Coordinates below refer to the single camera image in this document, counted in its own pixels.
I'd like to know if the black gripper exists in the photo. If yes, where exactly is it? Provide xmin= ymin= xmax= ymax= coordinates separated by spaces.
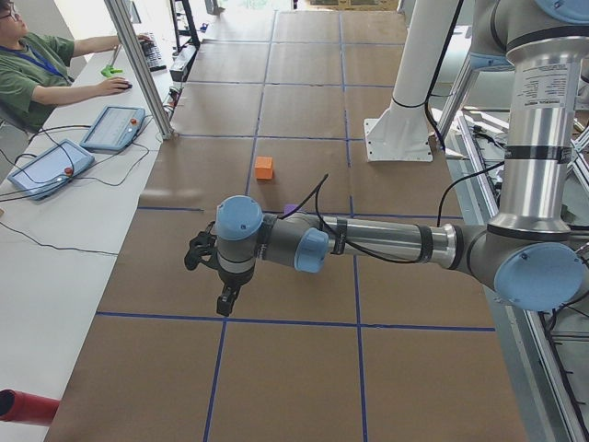
xmin=216 ymin=284 xmax=240 ymax=316

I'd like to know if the orange foam cube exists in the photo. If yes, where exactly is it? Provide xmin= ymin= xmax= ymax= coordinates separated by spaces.
xmin=254 ymin=156 xmax=273 ymax=180

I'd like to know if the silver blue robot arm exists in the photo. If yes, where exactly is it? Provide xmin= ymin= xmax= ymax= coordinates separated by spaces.
xmin=213 ymin=1 xmax=588 ymax=316

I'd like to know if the purple foam cube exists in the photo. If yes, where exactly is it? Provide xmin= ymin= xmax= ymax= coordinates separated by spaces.
xmin=283 ymin=204 xmax=300 ymax=215

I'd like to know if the far blue teach pendant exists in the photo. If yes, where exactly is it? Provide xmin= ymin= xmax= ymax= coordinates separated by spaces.
xmin=80 ymin=106 xmax=145 ymax=152

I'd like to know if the blue teach pendant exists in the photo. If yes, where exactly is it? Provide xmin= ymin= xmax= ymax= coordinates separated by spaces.
xmin=7 ymin=139 xmax=95 ymax=200
xmin=80 ymin=106 xmax=145 ymax=152

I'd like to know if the near blue teach pendant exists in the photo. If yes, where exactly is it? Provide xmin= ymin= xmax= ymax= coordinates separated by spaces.
xmin=7 ymin=139 xmax=95 ymax=200

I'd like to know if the red cylinder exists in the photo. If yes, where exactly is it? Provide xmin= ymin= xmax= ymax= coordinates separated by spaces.
xmin=1 ymin=389 xmax=60 ymax=426

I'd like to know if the green plastic clamp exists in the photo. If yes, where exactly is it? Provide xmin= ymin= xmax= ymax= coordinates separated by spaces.
xmin=100 ymin=64 xmax=123 ymax=78

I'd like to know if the black keyboard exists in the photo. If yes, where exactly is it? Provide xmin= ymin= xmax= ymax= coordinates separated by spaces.
xmin=138 ymin=33 xmax=167 ymax=72

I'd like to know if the person in green shirt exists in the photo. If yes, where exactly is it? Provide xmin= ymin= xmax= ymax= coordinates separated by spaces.
xmin=1 ymin=1 xmax=130 ymax=132

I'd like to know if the aluminium frame post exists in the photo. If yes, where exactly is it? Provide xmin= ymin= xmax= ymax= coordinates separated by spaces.
xmin=104 ymin=0 xmax=174 ymax=140

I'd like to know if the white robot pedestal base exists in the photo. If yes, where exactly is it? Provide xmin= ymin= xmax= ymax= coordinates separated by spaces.
xmin=364 ymin=0 xmax=463 ymax=162

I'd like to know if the aluminium frame rail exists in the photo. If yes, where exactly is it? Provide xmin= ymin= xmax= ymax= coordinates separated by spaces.
xmin=448 ymin=106 xmax=588 ymax=441

